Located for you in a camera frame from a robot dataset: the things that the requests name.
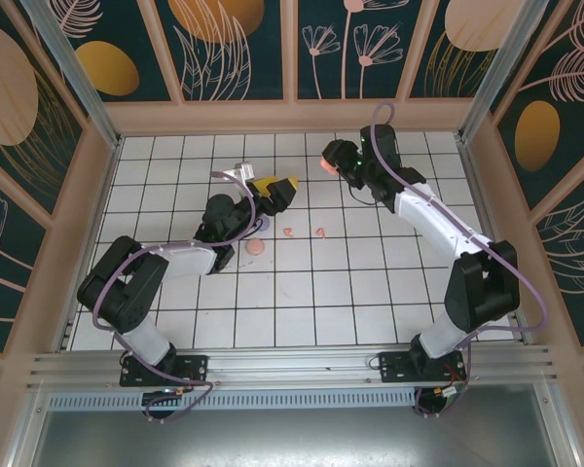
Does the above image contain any green circuit board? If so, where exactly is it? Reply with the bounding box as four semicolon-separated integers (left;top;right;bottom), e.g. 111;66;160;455
437;381;468;405

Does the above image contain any aluminium corner post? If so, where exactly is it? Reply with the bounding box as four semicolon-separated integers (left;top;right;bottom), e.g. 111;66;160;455
456;0;573;145
18;0;124;150

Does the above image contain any grey slotted cable duct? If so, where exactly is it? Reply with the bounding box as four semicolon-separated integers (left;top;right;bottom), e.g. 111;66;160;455
46;388;418;411

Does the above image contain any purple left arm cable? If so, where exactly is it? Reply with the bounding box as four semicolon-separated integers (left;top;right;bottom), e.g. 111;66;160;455
91;169;269;423

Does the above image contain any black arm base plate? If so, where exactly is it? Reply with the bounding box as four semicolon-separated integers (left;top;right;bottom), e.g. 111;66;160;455
119;353;209;388
378;349;468;385

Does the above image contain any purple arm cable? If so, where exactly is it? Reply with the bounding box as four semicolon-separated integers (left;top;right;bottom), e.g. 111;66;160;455
91;169;269;423
372;101;551;420

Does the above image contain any grey metal sheet panel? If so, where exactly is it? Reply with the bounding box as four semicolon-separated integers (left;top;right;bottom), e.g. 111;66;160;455
9;407;578;467

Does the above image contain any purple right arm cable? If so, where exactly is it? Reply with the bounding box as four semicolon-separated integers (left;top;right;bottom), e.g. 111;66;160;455
372;101;551;420

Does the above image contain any aluminium side rail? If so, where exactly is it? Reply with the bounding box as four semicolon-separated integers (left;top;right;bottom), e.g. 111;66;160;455
455;135;529;344
55;135;126;352

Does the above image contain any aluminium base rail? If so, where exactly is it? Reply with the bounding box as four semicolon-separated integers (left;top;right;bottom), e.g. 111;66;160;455
26;343;564;391

